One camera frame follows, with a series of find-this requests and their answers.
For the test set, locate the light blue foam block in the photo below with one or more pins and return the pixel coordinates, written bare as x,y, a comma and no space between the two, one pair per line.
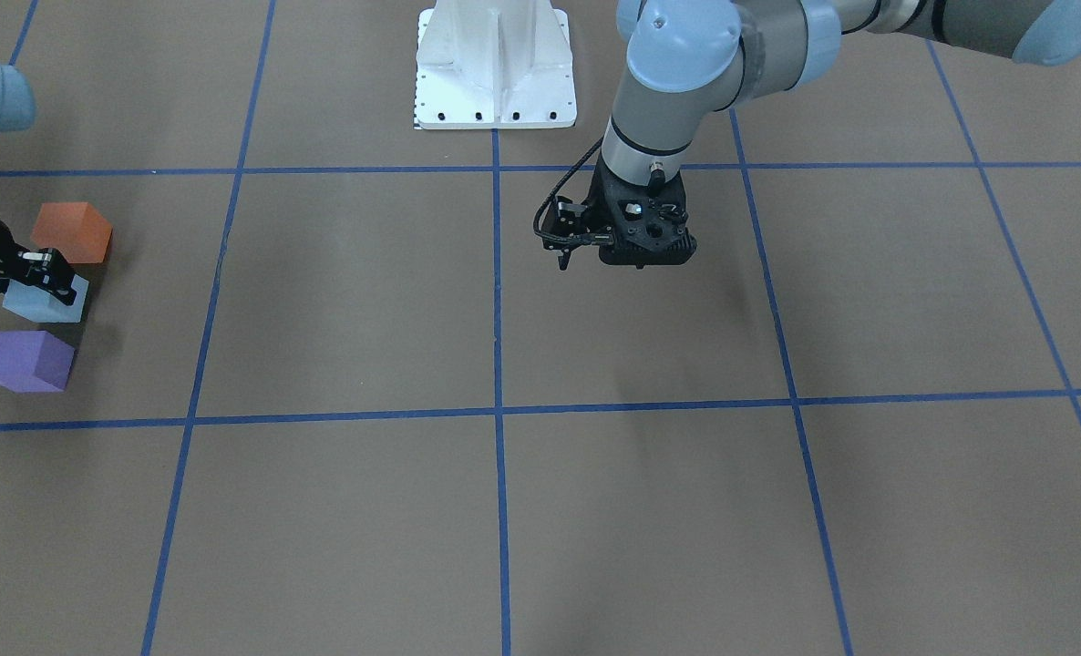
40,307

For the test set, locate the purple foam block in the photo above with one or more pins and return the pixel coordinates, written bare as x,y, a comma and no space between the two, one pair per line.
34,361

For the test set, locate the orange foam block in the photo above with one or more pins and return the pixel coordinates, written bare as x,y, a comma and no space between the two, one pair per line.
76,229

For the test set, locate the white pedestal column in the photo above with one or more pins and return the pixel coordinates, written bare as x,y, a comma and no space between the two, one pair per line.
494,65

